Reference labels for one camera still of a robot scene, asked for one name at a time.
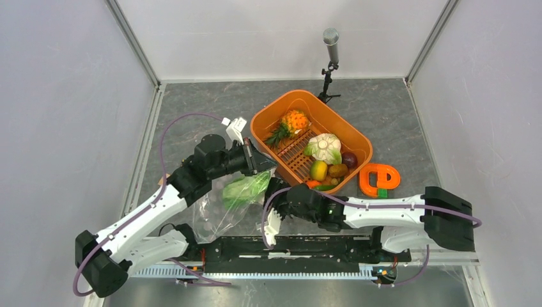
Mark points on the clear dotted zip top bag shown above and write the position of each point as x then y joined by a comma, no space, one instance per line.
211,219

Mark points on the black microphone tripod stand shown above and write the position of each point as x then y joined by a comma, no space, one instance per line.
323,96

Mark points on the small yellow toy fruit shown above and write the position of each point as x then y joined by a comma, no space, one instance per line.
337,170

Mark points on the small wooden block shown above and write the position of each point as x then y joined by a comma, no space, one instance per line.
163,179

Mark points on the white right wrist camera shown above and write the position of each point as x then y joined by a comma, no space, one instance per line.
270,227

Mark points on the grey microphone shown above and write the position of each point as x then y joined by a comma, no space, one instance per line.
330,39

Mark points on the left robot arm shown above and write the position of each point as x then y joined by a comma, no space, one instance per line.
105,260

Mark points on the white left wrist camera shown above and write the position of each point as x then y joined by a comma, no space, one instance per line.
234,128

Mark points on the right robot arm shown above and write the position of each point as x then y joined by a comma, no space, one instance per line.
433,217

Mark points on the orange toy carrot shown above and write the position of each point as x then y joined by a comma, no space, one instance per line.
313,183

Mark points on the dark red toy fruit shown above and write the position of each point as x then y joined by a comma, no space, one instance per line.
349,159

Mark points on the green toy lettuce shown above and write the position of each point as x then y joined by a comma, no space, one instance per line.
246,190

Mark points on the yellow green toy mango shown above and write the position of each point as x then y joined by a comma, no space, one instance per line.
318,171

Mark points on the orange plastic basket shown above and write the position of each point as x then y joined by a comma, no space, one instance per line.
292,165

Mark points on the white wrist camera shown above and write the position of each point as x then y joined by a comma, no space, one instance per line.
234,128
270,227

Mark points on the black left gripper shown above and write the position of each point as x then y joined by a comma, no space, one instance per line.
255,161

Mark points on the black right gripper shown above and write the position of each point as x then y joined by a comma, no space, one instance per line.
275,185

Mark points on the white toy cabbage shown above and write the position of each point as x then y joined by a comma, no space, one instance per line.
324,147

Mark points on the green toy cucumber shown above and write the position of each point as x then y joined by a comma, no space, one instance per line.
324,187

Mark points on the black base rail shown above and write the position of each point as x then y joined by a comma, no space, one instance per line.
297,257

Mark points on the orange toy handle block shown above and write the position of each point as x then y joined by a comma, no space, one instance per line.
376,180

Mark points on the orange toy pineapple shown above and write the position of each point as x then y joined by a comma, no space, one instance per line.
291,124

